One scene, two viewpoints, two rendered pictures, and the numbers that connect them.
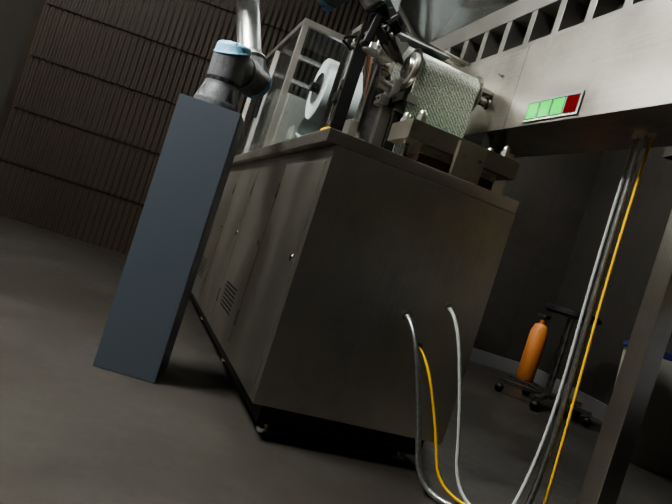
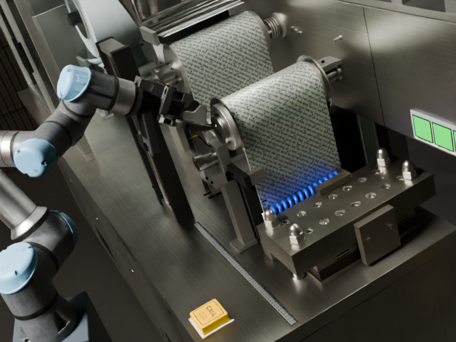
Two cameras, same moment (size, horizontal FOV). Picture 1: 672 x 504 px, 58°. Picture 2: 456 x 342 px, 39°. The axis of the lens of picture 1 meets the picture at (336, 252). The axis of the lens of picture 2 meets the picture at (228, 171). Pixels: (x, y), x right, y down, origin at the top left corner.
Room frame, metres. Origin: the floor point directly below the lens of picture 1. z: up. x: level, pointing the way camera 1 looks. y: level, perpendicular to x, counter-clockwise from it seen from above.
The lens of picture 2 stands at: (0.70, -0.05, 1.89)
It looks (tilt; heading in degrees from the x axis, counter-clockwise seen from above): 29 degrees down; 1
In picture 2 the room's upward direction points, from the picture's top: 18 degrees counter-clockwise
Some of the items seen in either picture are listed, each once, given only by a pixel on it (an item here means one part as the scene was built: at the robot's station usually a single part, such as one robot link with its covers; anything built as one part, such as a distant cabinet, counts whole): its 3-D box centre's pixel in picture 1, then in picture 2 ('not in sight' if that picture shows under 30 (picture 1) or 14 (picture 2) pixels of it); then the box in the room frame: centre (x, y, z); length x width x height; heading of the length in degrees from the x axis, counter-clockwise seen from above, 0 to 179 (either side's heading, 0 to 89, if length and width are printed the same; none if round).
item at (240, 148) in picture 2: (410, 69); (226, 126); (2.08, -0.05, 1.25); 0.15 x 0.01 x 0.15; 19
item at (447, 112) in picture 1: (436, 117); (295, 161); (2.06, -0.19, 1.11); 0.23 x 0.01 x 0.18; 109
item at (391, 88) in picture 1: (378, 120); (227, 197); (2.10, 0.00, 1.05); 0.06 x 0.05 x 0.31; 109
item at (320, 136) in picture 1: (311, 178); (154, 138); (2.98, 0.23, 0.88); 2.52 x 0.66 x 0.04; 19
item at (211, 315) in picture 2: not in sight; (210, 316); (1.85, 0.12, 0.91); 0.07 x 0.07 x 0.02; 19
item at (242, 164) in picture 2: (404, 99); (245, 172); (2.05, -0.06, 1.13); 0.09 x 0.06 x 0.03; 19
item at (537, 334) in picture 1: (532, 350); not in sight; (4.90, -1.76, 0.30); 0.27 x 0.26 x 0.60; 6
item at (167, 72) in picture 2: (383, 57); (166, 75); (2.31, 0.06, 1.33); 0.06 x 0.06 x 0.06; 19
